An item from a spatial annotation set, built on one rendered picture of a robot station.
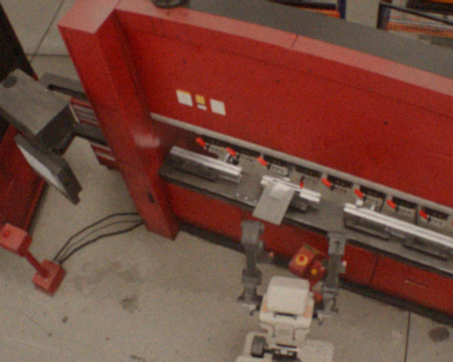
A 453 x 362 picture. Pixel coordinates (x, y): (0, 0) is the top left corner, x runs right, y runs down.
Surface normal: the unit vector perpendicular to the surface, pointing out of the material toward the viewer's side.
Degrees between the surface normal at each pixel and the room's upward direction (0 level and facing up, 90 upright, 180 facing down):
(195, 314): 0
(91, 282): 0
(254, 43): 90
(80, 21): 0
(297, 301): 48
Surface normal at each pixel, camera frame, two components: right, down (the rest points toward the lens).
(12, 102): -0.11, -0.52
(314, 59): -0.41, 0.80
